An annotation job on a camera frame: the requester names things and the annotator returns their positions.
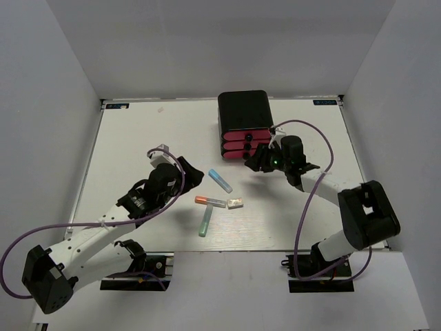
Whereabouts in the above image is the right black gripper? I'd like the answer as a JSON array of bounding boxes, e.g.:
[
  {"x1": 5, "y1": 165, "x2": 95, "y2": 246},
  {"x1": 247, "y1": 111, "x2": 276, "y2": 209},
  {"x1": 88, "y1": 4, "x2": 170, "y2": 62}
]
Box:
[{"x1": 245, "y1": 142, "x2": 291, "y2": 172}]

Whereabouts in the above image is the pink drawer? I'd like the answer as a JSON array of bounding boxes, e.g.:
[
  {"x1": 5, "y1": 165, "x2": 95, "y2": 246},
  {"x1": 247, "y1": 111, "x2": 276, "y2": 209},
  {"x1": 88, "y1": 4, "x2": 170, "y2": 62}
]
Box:
[
  {"x1": 221, "y1": 139, "x2": 269, "y2": 151},
  {"x1": 222, "y1": 149, "x2": 256, "y2": 160},
  {"x1": 221, "y1": 129, "x2": 271, "y2": 142}
]

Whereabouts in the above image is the light blue glue stick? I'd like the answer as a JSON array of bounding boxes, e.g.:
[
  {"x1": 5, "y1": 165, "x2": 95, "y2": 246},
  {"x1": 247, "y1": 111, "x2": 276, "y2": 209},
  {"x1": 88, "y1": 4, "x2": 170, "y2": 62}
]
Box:
[{"x1": 208, "y1": 169, "x2": 233, "y2": 194}]

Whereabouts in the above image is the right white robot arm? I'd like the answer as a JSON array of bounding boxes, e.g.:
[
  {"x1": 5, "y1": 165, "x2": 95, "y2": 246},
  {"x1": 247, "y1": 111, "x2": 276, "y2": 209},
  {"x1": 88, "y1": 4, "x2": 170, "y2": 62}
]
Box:
[{"x1": 245, "y1": 136, "x2": 401, "y2": 275}]

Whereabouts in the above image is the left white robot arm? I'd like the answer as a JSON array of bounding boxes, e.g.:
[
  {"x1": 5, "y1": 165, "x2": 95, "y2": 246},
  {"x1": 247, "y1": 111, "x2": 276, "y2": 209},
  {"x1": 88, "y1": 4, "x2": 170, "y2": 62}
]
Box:
[{"x1": 22, "y1": 157, "x2": 204, "y2": 314}]

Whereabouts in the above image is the white staples box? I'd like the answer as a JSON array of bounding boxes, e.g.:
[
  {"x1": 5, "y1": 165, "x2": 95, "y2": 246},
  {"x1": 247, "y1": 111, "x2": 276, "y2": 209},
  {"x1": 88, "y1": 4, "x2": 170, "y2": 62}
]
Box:
[{"x1": 227, "y1": 198, "x2": 244, "y2": 210}]

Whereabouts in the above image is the orange cap highlighter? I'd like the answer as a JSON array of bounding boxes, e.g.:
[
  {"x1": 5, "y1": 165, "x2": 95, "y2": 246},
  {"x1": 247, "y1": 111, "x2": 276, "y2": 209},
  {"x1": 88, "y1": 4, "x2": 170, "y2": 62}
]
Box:
[{"x1": 194, "y1": 196, "x2": 227, "y2": 208}]

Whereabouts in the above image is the green highlighter pen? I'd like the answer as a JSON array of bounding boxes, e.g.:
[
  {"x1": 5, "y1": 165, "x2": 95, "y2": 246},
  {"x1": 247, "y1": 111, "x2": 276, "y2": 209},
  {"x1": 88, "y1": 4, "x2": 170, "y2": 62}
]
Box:
[{"x1": 198, "y1": 205, "x2": 214, "y2": 237}]

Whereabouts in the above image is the black drawer cabinet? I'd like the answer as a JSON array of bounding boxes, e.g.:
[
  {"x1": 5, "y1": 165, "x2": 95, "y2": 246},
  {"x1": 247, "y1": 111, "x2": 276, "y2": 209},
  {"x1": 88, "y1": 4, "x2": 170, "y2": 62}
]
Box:
[{"x1": 217, "y1": 90, "x2": 274, "y2": 134}]

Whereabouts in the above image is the left blue table label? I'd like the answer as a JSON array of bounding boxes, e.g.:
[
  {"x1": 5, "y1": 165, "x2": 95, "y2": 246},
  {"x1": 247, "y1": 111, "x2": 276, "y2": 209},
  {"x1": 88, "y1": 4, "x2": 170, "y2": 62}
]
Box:
[{"x1": 105, "y1": 103, "x2": 130, "y2": 110}]

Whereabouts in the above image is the blue table label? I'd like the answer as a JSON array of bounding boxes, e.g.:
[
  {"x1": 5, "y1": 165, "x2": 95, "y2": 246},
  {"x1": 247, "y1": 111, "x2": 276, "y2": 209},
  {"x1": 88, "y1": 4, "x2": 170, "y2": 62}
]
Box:
[
  {"x1": 313, "y1": 99, "x2": 338, "y2": 106},
  {"x1": 105, "y1": 103, "x2": 130, "y2": 110}
]

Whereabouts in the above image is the right blue table label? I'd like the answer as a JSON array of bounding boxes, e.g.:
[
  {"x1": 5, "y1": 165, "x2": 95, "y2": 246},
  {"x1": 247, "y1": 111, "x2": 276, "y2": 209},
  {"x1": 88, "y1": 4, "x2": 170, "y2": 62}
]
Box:
[{"x1": 313, "y1": 99, "x2": 338, "y2": 106}]

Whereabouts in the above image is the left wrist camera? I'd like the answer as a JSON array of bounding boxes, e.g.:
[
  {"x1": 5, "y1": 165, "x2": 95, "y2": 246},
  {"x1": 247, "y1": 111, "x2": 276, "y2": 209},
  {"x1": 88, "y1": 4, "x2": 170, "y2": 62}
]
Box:
[{"x1": 147, "y1": 144, "x2": 174, "y2": 169}]

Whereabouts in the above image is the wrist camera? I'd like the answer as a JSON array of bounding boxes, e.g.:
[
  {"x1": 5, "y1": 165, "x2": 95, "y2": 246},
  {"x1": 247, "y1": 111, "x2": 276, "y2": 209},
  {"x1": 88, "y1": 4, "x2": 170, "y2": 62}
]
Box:
[
  {"x1": 269, "y1": 127, "x2": 287, "y2": 149},
  {"x1": 147, "y1": 144, "x2": 174, "y2": 169}
]

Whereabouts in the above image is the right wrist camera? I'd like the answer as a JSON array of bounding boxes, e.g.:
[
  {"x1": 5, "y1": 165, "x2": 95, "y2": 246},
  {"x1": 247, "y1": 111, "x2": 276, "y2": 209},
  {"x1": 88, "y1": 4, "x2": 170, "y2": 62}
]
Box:
[{"x1": 269, "y1": 127, "x2": 287, "y2": 149}]

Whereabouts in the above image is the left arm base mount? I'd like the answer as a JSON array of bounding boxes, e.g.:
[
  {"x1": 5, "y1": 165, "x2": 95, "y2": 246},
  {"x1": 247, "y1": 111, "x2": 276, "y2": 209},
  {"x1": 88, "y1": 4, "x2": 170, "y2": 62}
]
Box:
[{"x1": 100, "y1": 239, "x2": 174, "y2": 292}]

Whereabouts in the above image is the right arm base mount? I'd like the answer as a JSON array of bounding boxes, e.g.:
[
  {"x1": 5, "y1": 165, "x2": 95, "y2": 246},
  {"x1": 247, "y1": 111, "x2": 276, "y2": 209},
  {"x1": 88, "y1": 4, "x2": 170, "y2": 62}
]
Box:
[{"x1": 280, "y1": 243, "x2": 354, "y2": 294}]

